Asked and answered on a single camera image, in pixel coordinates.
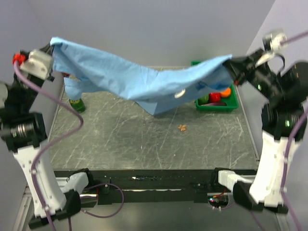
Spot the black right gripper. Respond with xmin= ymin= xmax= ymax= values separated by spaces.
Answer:
xmin=220 ymin=46 xmax=282 ymax=100

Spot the brown gold brooch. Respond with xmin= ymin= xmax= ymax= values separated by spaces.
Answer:
xmin=178 ymin=125 xmax=187 ymax=132

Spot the light blue shirt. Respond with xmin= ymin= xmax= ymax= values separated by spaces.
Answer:
xmin=50 ymin=37 xmax=232 ymax=115

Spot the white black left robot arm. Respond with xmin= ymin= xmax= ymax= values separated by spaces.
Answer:
xmin=0 ymin=45 xmax=95 ymax=230

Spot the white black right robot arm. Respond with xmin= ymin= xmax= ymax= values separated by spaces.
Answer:
xmin=210 ymin=50 xmax=308 ymax=214

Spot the orange toy carrot slice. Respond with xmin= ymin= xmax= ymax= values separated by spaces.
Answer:
xmin=220 ymin=88 xmax=232 ymax=98

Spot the green plastic tray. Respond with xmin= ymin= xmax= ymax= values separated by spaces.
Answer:
xmin=191 ymin=60 xmax=239 ymax=113

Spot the red toy bell pepper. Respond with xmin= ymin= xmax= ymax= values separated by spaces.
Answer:
xmin=208 ymin=92 xmax=221 ymax=103

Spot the green toy bell pepper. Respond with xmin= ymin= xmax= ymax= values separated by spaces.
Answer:
xmin=198 ymin=95 xmax=209 ymax=105

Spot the green glass bottle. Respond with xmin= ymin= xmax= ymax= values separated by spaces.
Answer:
xmin=69 ymin=99 xmax=86 ymax=113

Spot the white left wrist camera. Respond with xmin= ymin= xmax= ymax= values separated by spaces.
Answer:
xmin=20 ymin=50 xmax=54 ymax=80

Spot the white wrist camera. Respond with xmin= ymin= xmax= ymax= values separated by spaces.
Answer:
xmin=20 ymin=50 xmax=54 ymax=80
xmin=262 ymin=29 xmax=286 ymax=52

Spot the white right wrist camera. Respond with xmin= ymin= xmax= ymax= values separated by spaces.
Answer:
xmin=262 ymin=29 xmax=286 ymax=52

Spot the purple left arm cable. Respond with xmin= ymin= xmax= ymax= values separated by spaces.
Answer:
xmin=13 ymin=60 xmax=84 ymax=231

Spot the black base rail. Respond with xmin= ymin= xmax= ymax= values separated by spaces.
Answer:
xmin=28 ymin=167 xmax=289 ymax=229

